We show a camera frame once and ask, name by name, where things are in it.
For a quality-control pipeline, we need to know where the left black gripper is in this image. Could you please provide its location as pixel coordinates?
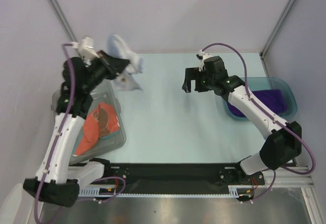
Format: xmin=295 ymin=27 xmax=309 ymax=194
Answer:
xmin=83 ymin=49 xmax=131 ymax=92

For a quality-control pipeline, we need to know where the light blue paw towel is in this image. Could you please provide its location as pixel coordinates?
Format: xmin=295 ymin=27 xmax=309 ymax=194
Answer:
xmin=107 ymin=34 xmax=143 ymax=91

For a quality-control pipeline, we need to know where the purple towel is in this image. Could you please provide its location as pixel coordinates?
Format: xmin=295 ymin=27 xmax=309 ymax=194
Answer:
xmin=225 ymin=90 xmax=288 ymax=120

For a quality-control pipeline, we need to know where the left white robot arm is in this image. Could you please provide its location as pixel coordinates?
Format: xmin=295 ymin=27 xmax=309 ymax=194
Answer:
xmin=23 ymin=50 xmax=130 ymax=207

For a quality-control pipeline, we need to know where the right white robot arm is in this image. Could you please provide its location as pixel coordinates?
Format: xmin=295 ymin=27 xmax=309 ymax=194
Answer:
xmin=182 ymin=54 xmax=302 ymax=184

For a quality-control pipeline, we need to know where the orange towel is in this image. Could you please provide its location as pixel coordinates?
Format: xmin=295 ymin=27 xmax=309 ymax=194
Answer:
xmin=73 ymin=102 xmax=120 ymax=156

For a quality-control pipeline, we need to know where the clear plastic bin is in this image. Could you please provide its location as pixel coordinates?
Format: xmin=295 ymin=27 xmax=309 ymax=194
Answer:
xmin=47 ymin=81 xmax=126 ymax=167

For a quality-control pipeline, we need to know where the teal plastic tray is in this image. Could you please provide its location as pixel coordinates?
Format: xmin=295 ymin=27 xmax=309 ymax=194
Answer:
xmin=221 ymin=76 xmax=298 ymax=121

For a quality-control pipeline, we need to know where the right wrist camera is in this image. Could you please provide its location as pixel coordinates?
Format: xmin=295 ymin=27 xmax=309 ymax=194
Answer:
xmin=196 ymin=50 xmax=211 ymax=72

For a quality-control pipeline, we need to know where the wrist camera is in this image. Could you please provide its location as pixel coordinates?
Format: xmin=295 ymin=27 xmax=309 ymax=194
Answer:
xmin=71 ymin=36 xmax=99 ymax=65
xmin=196 ymin=50 xmax=211 ymax=72

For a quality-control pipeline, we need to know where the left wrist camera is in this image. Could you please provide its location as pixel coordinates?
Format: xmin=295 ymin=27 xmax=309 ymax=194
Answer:
xmin=71 ymin=36 xmax=99 ymax=65

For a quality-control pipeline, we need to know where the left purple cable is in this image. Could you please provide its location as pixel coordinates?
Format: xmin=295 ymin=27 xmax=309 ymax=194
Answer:
xmin=34 ymin=43 xmax=127 ymax=223

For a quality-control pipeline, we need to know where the purple cable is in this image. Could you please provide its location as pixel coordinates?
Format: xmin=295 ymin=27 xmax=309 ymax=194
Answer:
xmin=202 ymin=42 xmax=316 ymax=204
xmin=34 ymin=43 xmax=127 ymax=223

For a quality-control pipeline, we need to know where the left aluminium frame post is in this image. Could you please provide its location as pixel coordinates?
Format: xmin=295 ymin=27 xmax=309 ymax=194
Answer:
xmin=47 ymin=0 xmax=77 ymax=42

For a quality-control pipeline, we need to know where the aluminium frame post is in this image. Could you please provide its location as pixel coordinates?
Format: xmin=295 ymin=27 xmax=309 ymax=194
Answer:
xmin=262 ymin=0 xmax=308 ymax=57
xmin=47 ymin=0 xmax=77 ymax=42

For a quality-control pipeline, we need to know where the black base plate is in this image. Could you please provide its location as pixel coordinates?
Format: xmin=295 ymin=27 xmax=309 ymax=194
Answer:
xmin=97 ymin=158 xmax=265 ymax=195

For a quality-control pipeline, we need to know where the white slotted cable duct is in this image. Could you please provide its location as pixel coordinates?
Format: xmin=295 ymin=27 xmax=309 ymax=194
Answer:
xmin=78 ymin=187 xmax=239 ymax=198

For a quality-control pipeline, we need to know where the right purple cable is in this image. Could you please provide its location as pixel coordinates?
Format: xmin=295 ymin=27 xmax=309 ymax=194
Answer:
xmin=202 ymin=42 xmax=316 ymax=204

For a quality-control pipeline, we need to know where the aluminium front rail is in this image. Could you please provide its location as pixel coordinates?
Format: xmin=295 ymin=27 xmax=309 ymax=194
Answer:
xmin=67 ymin=166 xmax=314 ymax=188

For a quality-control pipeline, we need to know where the right aluminium frame post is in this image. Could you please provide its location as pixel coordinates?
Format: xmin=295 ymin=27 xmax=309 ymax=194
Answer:
xmin=262 ymin=0 xmax=308 ymax=57

